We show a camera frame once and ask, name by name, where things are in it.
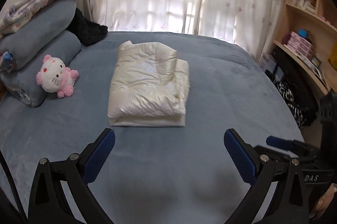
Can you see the pink white cat plush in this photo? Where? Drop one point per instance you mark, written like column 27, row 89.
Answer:
column 52, row 76

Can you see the pink mini drawer organizer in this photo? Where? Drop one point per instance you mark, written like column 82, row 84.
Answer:
column 298, row 45

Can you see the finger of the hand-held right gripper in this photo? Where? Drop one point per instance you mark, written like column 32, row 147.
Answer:
column 279, row 141
column 276, row 154

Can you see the row of books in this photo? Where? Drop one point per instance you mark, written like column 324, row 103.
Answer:
column 302, row 0

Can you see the bed with blue cover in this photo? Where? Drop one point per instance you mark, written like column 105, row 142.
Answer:
column 210, row 95

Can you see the white cardboard box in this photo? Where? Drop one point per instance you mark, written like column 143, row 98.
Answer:
column 266, row 60

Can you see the blue rolled quilt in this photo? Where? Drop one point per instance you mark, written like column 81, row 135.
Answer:
column 42, row 60

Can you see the white shiny puffer jacket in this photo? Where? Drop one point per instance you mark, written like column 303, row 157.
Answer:
column 147, row 81

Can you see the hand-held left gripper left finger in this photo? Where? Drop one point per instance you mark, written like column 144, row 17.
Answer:
column 101, row 153

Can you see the small blue box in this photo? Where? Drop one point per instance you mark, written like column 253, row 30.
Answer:
column 302, row 33

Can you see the person's right hand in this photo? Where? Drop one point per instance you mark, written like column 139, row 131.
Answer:
column 326, row 203

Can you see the black fuzzy cloth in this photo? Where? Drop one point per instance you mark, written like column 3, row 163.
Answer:
column 89, row 31

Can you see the black garment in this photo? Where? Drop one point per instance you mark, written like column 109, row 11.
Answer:
column 289, row 66

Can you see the yellow envelope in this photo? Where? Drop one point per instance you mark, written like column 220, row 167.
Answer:
column 333, row 55

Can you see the blue pillow cartoon print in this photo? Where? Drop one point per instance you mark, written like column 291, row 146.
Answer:
column 39, row 29

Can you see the wooden bookshelf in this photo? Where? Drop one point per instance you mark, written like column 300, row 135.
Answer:
column 297, row 16

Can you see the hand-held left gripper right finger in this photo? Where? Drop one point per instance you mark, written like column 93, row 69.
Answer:
column 238, row 155

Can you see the black white patterned cloth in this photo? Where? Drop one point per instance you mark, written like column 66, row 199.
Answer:
column 287, row 97

